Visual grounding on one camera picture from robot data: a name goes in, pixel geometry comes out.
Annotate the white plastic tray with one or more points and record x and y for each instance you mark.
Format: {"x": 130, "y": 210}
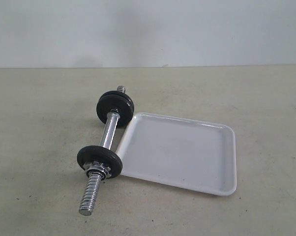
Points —
{"x": 180, "y": 152}

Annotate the chrome star collar nut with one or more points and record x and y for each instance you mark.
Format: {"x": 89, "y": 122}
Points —
{"x": 97, "y": 168}

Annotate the black weight plate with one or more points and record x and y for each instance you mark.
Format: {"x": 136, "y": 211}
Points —
{"x": 100, "y": 154}
{"x": 113, "y": 103}
{"x": 119, "y": 94}

